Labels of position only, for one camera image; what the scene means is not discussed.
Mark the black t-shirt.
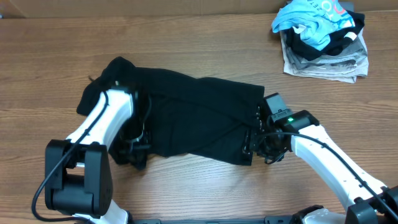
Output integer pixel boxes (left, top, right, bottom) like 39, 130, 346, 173
76, 57, 264, 166

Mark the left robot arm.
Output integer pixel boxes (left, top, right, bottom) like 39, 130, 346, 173
38, 86, 152, 223

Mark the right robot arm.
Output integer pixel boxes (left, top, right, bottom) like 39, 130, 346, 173
243, 93, 397, 224

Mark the beige folded garment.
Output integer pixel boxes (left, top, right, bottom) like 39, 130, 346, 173
280, 32, 369, 83

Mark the black folded garment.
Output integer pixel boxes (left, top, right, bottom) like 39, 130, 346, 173
284, 11, 365, 61

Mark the grey folded garment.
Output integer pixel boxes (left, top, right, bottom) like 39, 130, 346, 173
284, 38, 368, 72

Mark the light blue t-shirt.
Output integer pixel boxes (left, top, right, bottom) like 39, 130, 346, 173
272, 0, 356, 50

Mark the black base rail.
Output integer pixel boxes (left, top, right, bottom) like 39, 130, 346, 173
129, 215, 303, 224

